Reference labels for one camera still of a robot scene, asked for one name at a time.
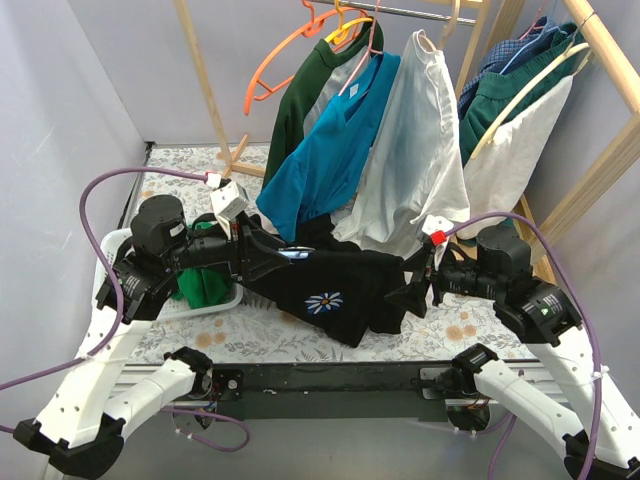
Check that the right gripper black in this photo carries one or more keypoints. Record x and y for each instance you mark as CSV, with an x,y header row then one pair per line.
x,y
427,279

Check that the white garment right rack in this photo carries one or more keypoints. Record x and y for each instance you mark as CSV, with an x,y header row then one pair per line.
x,y
497,177

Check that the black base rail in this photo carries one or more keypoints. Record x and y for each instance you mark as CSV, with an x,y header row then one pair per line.
x,y
343,390

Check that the wooden clothes rack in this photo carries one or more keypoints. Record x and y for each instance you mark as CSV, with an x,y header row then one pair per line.
x,y
600,249

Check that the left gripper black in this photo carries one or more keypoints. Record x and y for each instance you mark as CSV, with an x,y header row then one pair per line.
x,y
242,253

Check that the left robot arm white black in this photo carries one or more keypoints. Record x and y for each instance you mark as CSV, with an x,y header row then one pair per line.
x,y
83,429

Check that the teal blue t shirt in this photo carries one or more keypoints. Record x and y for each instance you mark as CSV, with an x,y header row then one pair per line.
x,y
323,172

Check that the blue checked shirt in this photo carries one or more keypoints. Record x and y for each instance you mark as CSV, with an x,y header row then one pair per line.
x,y
509,54

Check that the dark green raglan shirt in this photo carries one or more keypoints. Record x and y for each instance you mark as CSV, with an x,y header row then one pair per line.
x,y
318,79

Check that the white t shirt on hanger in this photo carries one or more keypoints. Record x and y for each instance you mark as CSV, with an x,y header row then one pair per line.
x,y
414,168

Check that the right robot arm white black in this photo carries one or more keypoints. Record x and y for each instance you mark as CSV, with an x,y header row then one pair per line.
x,y
596,433

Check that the light blue hanger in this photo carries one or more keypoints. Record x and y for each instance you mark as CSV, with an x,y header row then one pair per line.
x,y
296,253

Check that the floral table cloth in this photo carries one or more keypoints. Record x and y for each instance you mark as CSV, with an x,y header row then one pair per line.
x,y
255,331

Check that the beige wooden hanger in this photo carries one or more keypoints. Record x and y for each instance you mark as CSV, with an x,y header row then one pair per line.
x,y
448,28

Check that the metal hanging rod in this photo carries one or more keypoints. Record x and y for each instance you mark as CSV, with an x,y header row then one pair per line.
x,y
388,10

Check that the cream plastic hanger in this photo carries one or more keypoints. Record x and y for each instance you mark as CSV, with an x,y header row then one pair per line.
x,y
530,86

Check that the black daisy t shirt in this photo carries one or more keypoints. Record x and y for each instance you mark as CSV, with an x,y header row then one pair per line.
x,y
340,288

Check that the yellow plastic hanger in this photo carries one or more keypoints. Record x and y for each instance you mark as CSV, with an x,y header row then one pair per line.
x,y
342,32

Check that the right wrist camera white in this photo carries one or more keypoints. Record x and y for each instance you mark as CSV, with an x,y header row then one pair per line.
x,y
434,230

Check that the pink wire hanger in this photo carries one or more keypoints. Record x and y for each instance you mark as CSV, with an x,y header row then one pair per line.
x,y
366,56

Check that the bright green t shirt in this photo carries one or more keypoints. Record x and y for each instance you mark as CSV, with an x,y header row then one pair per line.
x,y
202,288

